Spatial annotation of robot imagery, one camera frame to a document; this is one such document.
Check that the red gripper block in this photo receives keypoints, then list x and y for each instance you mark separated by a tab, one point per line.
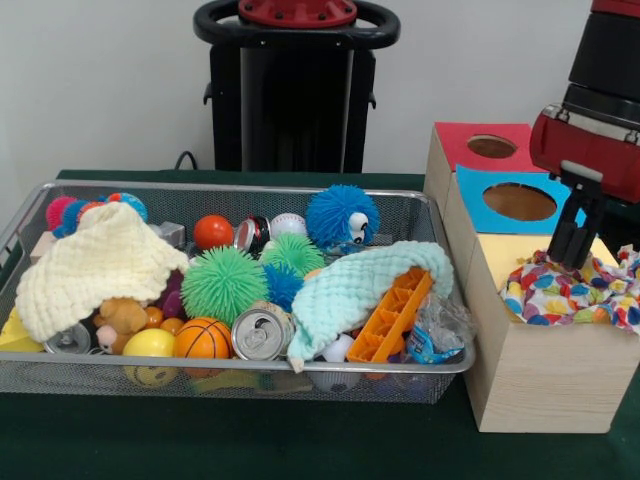
590	150

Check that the white colourful spotted cloth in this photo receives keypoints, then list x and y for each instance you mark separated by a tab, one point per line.
570	295

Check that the mint green waffle cloth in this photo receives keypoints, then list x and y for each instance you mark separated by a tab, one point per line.
350	290

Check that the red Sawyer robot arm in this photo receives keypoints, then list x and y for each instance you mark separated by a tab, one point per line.
605	60

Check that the wooden three-hole box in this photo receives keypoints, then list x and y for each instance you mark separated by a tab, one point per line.
550	370

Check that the clear mesh bin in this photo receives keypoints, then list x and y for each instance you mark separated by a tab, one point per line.
60	375

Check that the clear plastic packet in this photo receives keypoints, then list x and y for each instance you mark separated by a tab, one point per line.
440	325

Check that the orange plastic gear toy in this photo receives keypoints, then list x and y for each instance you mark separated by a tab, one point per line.
392	315

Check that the large blue spiky ball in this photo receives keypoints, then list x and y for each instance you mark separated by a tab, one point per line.
340	215

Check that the silver drink can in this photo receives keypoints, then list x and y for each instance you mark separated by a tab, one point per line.
262	335

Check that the green spiky ball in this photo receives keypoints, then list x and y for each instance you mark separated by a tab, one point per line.
225	285

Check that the red-orange ball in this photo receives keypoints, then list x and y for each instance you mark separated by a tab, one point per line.
213	231

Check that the small orange basketball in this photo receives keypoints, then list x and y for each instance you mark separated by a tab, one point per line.
203	340

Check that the yellow ball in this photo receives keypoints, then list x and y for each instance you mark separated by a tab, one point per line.
150	344

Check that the small brown teddy bear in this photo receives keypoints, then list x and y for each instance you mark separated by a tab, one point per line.
123	315

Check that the cream waffle cloth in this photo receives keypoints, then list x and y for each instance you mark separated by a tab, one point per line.
100	265

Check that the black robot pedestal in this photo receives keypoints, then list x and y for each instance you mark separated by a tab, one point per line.
290	110

